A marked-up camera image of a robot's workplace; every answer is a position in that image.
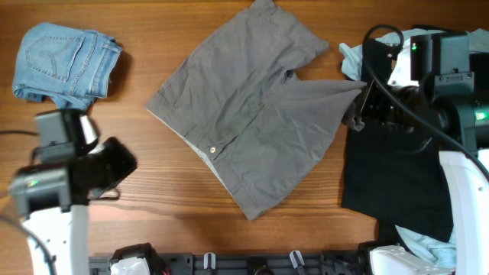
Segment blue denim jeans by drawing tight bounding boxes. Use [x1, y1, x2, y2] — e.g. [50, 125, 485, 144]
[12, 23, 122, 111]

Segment grey cotton shorts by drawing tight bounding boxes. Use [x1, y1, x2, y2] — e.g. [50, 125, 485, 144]
[147, 1, 365, 220]

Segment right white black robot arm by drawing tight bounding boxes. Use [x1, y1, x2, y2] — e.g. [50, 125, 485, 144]
[362, 32, 488, 274]

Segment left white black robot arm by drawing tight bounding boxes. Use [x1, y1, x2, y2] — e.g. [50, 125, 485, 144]
[8, 109, 137, 274]

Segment black shorts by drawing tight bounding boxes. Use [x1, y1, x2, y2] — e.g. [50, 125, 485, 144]
[340, 24, 489, 244]

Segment light blue t-shirt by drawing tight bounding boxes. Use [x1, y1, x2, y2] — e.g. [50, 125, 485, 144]
[339, 26, 488, 269]

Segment left black camera cable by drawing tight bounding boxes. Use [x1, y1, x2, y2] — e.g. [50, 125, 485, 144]
[0, 129, 58, 275]

